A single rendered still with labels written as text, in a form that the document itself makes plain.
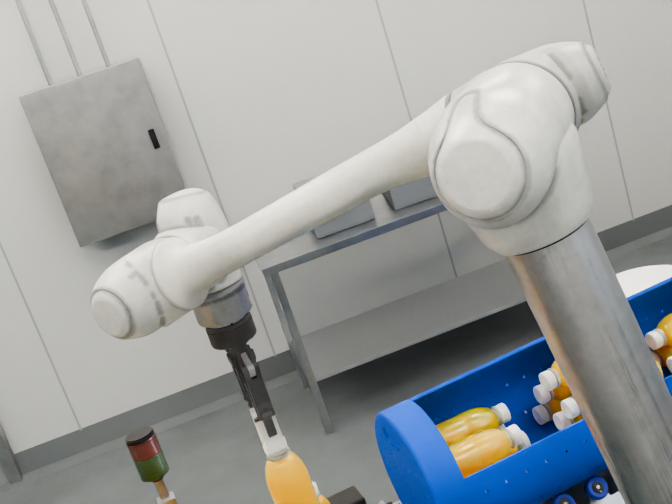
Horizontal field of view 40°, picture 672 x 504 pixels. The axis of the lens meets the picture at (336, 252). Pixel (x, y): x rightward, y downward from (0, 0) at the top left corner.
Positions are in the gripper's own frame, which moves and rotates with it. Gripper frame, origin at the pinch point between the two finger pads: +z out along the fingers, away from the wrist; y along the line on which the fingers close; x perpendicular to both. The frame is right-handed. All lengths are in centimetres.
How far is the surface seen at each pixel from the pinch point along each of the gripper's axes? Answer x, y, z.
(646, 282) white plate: -113, 58, 33
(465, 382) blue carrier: -44, 23, 19
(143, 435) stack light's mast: 19, 47, 11
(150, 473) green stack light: 21, 46, 19
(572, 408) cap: -57, 6, 25
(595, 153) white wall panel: -275, 323, 75
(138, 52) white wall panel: -47, 352, -60
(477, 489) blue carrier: -30.9, -1.4, 26.6
